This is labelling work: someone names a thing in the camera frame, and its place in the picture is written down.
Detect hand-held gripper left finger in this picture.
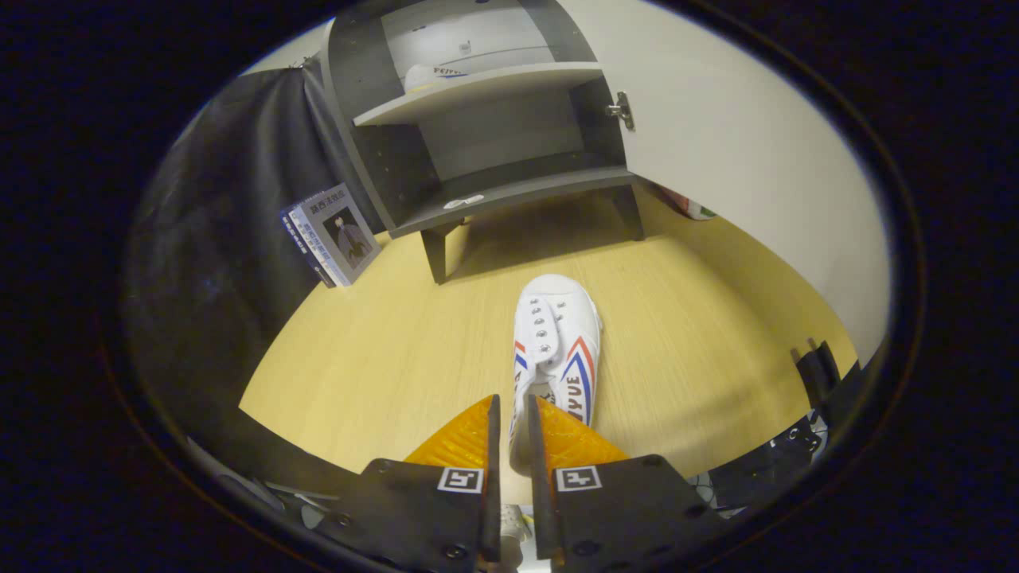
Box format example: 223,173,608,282
314,394,502,573

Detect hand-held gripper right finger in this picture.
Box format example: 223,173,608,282
525,394,729,573

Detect white shoe with striped sides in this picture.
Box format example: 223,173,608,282
502,274,603,558
404,64,469,94

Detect white shoe cabinet door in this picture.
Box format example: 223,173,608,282
557,0,892,367

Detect metal door hinge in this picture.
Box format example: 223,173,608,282
605,92,636,132

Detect black equipment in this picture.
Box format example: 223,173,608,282
707,414,830,512

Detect black clip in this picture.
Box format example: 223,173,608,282
792,338,842,411

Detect stack of books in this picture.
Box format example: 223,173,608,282
280,183,383,289

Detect watermelon slice toy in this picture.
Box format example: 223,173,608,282
657,187,717,221

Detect black backdrop cloth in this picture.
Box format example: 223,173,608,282
123,65,387,454

